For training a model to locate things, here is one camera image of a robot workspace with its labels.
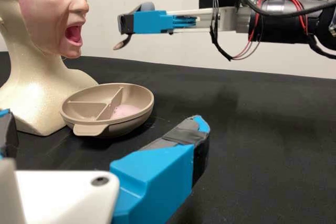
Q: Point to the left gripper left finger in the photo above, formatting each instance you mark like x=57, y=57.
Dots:
x=7, y=132

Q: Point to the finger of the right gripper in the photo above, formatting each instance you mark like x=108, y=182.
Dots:
x=137, y=8

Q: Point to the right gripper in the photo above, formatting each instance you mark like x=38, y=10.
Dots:
x=231, y=19

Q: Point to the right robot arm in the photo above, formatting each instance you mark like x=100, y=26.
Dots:
x=288, y=19

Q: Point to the beige divided bowl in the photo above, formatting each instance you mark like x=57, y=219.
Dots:
x=89, y=108

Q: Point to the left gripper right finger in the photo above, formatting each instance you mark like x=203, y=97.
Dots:
x=157, y=176

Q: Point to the dummy head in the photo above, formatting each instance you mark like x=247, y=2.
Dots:
x=39, y=51

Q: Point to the pink food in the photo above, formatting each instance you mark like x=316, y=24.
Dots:
x=125, y=111

